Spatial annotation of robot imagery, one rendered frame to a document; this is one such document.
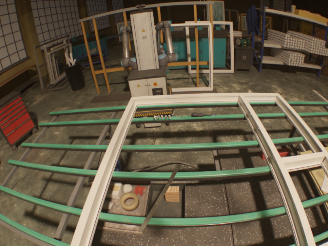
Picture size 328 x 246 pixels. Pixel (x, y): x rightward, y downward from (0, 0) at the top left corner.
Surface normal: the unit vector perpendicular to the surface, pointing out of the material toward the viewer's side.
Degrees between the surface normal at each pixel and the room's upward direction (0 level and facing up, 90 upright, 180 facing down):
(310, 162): 90
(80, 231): 0
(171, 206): 0
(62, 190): 0
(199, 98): 90
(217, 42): 90
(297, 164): 90
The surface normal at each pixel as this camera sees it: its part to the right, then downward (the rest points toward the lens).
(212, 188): -0.09, -0.81
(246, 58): -0.07, 0.58
